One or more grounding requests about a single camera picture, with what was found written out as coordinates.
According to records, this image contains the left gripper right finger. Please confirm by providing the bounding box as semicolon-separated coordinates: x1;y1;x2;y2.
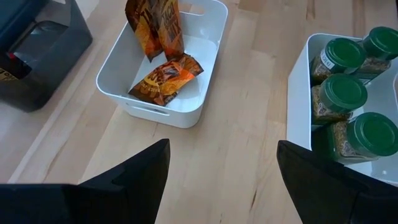
276;139;398;224

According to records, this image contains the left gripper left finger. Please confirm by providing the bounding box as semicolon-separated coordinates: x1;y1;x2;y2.
0;138;171;224

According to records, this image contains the green lid spice jar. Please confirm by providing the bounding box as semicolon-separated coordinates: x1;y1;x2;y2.
351;26;398;86
309;37;368;86
312;111;398;166
310;73;369;125

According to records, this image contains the orange taco mix packet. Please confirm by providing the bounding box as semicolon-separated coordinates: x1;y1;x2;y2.
124;0;164;63
152;0;186;62
127;53;205;107

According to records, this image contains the white plastic bin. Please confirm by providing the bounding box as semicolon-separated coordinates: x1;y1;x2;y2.
95;0;229;129
285;32;398;187

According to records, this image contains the dark grey plastic bin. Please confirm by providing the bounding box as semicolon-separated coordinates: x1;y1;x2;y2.
0;0;93;113

